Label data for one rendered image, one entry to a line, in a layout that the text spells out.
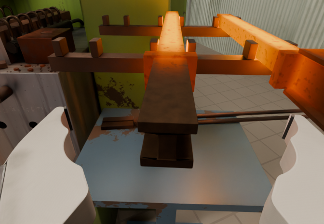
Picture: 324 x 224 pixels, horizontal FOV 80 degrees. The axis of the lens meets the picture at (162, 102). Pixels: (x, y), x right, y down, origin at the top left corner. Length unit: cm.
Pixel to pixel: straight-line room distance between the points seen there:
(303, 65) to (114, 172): 36
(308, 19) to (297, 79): 237
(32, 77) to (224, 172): 48
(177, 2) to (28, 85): 76
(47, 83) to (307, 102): 49
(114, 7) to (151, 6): 11
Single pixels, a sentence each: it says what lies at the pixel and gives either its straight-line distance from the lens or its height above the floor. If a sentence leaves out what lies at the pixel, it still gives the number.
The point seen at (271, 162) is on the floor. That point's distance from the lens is 166.
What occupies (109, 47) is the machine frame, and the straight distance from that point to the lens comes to 66.
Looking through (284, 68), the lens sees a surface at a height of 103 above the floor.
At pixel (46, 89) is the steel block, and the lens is 55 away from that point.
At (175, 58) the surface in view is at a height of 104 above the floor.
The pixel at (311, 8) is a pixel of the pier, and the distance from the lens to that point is 258.
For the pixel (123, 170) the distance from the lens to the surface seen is 43.
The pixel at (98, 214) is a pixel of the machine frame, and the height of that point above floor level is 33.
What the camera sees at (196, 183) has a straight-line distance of 41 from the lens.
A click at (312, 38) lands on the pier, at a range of 256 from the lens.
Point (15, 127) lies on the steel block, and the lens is 66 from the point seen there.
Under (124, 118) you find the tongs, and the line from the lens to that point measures 55.
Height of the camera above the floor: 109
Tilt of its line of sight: 31 degrees down
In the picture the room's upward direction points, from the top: straight up
